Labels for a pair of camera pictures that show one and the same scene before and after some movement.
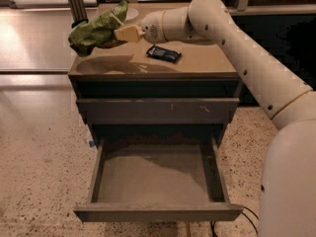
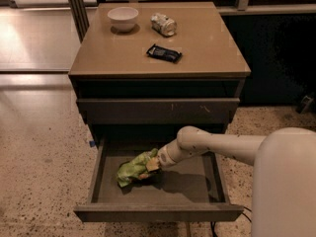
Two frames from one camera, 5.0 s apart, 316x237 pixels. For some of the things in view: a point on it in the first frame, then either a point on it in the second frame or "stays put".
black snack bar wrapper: [163, 53] stays put
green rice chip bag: [98, 31] -> [135, 168]
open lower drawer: [158, 180] stays put
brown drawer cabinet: [184, 93] stays put
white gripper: [151, 26] -> [163, 158]
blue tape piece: [92, 143] stays put
